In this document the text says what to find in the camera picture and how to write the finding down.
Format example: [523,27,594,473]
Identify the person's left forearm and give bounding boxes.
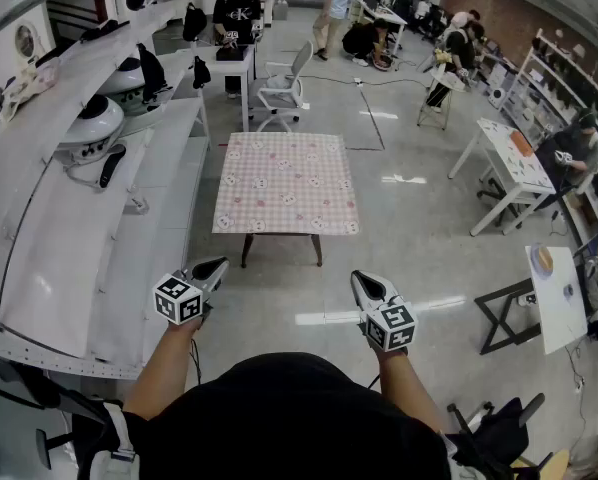
[122,317,204,422]

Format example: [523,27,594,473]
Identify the patterned tote bag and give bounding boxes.
[0,57,60,122]

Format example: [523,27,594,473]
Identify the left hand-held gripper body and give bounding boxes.
[152,267,224,327]

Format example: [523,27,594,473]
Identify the black bag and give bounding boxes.
[182,2,209,42]
[192,55,212,90]

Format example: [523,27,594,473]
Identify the person's black shirt torso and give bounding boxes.
[121,351,453,480]

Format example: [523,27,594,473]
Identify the plate with food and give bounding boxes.
[530,245,555,277]

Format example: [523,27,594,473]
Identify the white shelving unit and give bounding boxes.
[0,0,213,382]

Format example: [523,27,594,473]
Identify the pink checkered cartoon cloth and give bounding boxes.
[212,131,361,236]

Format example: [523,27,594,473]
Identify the black flat item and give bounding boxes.
[81,19,133,44]

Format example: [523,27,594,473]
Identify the white round window appliance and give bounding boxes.
[13,20,43,59]

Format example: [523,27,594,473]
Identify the white storage rack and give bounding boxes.
[498,27,598,229]

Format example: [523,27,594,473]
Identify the orange box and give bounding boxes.
[509,131,534,158]

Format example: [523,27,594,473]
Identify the white headset black band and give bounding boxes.
[63,142,128,189]

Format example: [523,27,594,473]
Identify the long white desk row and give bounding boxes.
[351,0,409,54]

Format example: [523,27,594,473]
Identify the black office chair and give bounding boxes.
[446,392,548,480]
[0,357,125,480]

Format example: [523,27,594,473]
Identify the small round side table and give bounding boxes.
[417,70,465,130]

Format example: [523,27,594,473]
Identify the white office chair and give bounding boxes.
[251,40,314,132]

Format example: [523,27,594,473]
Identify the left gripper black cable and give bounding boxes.
[188,336,203,387]

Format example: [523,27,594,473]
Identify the white dome device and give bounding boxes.
[58,93,126,164]
[98,57,148,97]

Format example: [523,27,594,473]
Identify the person's right forearm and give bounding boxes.
[376,347,445,437]

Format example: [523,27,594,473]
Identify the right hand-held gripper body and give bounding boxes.
[361,296,418,354]

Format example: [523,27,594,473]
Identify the white table patterned top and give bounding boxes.
[448,117,558,237]

